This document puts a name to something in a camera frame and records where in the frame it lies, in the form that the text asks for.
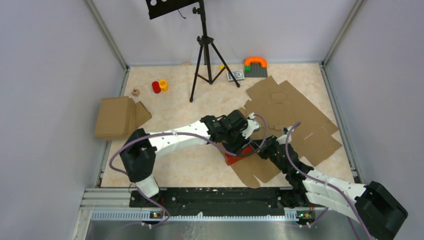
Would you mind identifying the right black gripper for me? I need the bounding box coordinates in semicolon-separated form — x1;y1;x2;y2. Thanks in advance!
249;135;288;174

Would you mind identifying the red paper box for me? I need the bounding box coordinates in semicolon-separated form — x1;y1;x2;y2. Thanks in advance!
224;145;253;166

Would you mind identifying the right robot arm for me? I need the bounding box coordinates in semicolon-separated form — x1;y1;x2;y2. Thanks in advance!
251;136;408;240

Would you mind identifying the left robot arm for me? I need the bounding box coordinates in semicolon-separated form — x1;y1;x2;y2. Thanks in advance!
117;109;261;207

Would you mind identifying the folded brown cardboard box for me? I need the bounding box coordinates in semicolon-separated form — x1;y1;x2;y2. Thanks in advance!
94;96;152;141

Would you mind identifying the large flat cardboard sheet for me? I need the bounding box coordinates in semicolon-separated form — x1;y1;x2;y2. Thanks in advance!
218;76;343;190

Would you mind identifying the playing card deck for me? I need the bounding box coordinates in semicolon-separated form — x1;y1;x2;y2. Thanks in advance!
227;70;245;82

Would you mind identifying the green toy brick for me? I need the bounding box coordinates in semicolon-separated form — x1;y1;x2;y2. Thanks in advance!
244;65;251;73

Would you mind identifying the orange arch toy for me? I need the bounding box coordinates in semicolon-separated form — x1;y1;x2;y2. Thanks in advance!
244;56;268;68

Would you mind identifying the yellow toy block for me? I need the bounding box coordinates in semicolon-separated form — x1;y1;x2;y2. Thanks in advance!
159;79;169;92

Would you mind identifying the red cylinder toy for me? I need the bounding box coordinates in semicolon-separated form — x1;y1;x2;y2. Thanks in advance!
151;81;162;94

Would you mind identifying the small wooden cube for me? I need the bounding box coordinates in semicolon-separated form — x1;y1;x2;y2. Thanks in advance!
131;88;141;97

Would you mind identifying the black perforated plate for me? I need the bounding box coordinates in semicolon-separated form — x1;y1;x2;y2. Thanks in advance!
145;0;198;20

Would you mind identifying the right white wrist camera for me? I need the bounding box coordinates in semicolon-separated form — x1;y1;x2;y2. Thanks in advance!
277;126;293;145

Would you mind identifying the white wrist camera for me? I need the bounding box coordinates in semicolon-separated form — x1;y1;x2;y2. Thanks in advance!
241;112;262;139
277;126;293;145

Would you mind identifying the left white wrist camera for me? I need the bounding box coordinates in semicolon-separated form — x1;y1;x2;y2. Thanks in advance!
241;112;262;139

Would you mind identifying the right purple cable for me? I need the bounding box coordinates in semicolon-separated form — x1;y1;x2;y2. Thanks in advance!
284;121;375;240

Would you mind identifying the purple cable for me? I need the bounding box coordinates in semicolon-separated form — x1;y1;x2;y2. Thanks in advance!
108;113;269;229
284;121;375;240

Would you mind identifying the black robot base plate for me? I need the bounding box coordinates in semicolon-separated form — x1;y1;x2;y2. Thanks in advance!
129;187;317;220

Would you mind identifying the black camera tripod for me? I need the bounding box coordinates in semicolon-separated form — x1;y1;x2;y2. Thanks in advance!
189;0;241;103

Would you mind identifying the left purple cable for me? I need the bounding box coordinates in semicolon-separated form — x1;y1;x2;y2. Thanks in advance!
108;113;269;229

